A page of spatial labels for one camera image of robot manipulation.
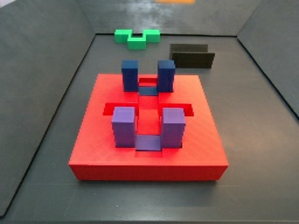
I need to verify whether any long yellow block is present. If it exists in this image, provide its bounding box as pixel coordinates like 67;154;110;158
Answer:
154;0;194;4

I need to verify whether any red slotted board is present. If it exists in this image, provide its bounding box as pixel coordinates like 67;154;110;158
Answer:
69;74;229;181

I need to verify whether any purple U block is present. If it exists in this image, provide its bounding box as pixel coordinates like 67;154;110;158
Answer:
110;107;185;151

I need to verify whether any dark blue U block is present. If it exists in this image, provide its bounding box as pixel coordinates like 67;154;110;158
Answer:
121;60;174;96

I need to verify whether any black angular block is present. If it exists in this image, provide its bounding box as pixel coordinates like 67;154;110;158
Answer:
169;44;214;69

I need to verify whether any green zigzag block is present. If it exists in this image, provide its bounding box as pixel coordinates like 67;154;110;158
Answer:
114;29;160;50

